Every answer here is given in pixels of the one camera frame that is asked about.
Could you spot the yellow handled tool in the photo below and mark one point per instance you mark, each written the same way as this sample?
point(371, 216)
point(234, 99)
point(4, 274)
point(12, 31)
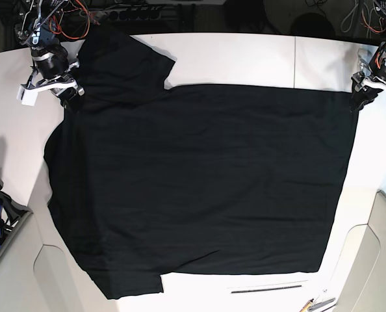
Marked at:
point(307, 305)

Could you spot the right gripper black motor body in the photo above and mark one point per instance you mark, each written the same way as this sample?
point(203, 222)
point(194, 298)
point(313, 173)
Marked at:
point(51, 70)

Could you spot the left gripper black motor body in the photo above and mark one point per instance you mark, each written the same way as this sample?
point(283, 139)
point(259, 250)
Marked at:
point(371, 77)

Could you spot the black T-shirt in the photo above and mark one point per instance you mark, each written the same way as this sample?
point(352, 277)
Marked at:
point(197, 179)

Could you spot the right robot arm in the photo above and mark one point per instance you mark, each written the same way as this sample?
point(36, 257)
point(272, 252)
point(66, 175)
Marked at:
point(42, 23)

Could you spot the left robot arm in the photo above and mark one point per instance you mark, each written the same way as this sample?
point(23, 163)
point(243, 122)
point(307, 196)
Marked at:
point(378, 7)

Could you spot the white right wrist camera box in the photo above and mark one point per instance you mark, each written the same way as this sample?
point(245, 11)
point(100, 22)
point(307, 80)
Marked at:
point(27, 96)

